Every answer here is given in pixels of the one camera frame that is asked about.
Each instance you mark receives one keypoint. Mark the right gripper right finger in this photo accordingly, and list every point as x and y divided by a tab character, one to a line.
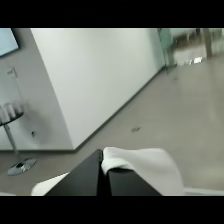
128	185

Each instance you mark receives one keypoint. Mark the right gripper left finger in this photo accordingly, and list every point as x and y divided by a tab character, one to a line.
85	180

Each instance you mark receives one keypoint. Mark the white long-sleeved shirt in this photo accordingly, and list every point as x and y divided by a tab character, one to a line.
150	173

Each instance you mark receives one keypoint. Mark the wall screen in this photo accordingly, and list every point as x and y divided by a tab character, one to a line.
6	41

